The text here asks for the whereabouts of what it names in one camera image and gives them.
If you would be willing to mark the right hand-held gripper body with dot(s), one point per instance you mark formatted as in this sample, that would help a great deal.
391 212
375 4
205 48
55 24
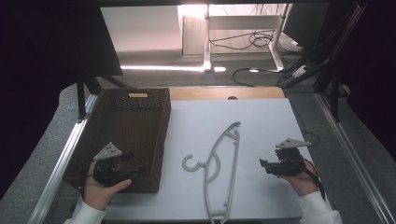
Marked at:
288 161

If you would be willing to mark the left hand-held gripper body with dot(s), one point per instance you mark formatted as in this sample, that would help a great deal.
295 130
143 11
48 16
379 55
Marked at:
107 174

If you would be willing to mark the person's left hand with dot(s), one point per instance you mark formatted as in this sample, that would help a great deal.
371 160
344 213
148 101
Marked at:
99 191

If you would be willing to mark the person's right hand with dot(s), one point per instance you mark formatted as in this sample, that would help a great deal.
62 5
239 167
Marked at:
300 183

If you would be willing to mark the brown woven basket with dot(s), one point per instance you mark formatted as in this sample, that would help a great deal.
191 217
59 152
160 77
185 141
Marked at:
124 137

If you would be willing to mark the white board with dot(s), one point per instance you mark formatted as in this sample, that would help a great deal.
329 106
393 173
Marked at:
264 193

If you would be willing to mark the grey plastic clothes hanger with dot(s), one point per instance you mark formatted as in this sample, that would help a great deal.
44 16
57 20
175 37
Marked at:
214 165

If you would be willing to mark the black metal stand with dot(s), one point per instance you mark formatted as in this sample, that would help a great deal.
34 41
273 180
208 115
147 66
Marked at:
334 93
81 96

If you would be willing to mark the white power strip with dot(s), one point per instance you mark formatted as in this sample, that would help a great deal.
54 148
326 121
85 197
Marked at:
299 71

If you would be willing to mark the aluminium rail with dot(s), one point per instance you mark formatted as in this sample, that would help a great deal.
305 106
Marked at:
355 158
59 168

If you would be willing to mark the white metal desk frame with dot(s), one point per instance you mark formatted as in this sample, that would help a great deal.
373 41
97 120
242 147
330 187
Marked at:
208 37

